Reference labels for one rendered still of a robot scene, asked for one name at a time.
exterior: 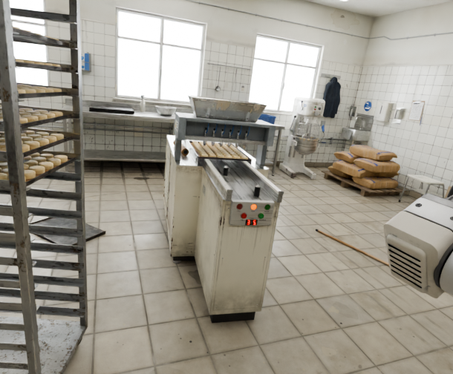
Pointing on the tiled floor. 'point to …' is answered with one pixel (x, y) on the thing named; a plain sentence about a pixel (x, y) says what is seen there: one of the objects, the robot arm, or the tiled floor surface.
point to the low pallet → (362, 186)
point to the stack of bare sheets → (67, 227)
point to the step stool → (422, 185)
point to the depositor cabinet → (186, 199)
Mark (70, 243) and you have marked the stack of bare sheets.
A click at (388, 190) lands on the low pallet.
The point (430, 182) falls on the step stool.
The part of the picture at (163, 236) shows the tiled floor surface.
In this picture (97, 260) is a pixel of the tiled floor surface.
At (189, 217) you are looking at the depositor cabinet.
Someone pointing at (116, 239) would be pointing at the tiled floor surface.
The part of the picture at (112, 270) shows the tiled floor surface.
